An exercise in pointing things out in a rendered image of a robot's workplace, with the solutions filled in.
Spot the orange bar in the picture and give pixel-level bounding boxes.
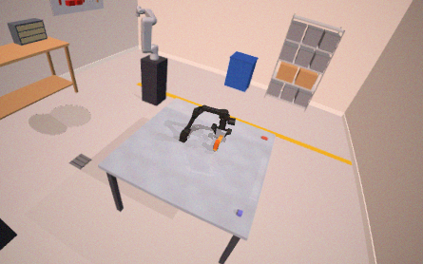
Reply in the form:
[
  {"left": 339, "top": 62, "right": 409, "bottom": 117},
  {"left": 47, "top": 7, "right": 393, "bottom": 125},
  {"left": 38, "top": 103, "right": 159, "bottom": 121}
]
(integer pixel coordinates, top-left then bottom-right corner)
[{"left": 213, "top": 135, "right": 223, "bottom": 151}]

